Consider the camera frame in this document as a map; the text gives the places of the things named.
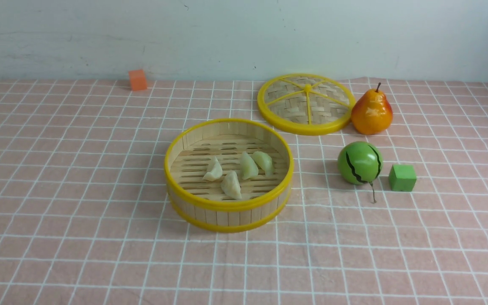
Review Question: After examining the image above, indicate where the greenish dumpling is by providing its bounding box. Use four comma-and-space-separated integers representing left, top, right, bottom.
240, 151, 259, 180

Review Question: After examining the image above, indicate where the white dumpling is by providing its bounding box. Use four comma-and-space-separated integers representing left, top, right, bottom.
221, 170, 242, 200
202, 156, 223, 182
252, 151, 274, 177

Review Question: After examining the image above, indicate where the bamboo steamer tray yellow rim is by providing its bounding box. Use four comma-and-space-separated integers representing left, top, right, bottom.
164, 118, 294, 233

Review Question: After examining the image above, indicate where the woven bamboo steamer lid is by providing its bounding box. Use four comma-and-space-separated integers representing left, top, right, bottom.
256, 73, 356, 136

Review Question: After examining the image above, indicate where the green toy watermelon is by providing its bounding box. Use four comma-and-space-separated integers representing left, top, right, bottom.
337, 141, 383, 203

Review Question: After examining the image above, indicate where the orange foam cube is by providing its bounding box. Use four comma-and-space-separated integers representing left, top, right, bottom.
128, 69, 148, 91

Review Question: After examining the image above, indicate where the orange yellow toy pear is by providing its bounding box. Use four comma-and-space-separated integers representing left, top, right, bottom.
351, 82, 393, 135

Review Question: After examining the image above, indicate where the green foam cube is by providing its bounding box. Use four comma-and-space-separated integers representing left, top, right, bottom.
388, 164, 417, 192

